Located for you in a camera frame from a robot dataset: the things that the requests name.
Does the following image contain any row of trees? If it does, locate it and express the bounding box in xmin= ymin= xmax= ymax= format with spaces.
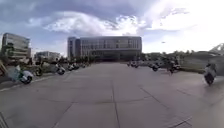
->
xmin=141 ymin=49 xmax=202 ymax=63

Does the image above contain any pale office building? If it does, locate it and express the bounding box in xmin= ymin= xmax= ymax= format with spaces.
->
xmin=0 ymin=32 xmax=32 ymax=61

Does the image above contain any grey paved plaza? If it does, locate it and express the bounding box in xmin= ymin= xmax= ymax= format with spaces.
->
xmin=0 ymin=62 xmax=224 ymax=128

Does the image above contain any sloping grey building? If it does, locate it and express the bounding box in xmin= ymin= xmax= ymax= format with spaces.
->
xmin=180 ymin=42 xmax=224 ymax=74

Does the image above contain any low grey building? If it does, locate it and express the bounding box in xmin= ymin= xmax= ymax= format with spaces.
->
xmin=34 ymin=50 xmax=62 ymax=63

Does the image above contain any white scooter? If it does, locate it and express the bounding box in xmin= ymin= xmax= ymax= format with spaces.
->
xmin=12 ymin=64 xmax=35 ymax=85

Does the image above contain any large grey windowed building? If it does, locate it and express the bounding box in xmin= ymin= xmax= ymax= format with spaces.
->
xmin=67 ymin=35 xmax=143 ymax=63

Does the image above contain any dark scooter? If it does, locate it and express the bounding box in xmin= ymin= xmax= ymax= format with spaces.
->
xmin=203 ymin=62 xmax=219 ymax=86

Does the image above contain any row of parked scooters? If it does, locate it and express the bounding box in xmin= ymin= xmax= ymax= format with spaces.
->
xmin=126 ymin=58 xmax=183 ymax=75
xmin=33 ymin=59 xmax=91 ymax=77

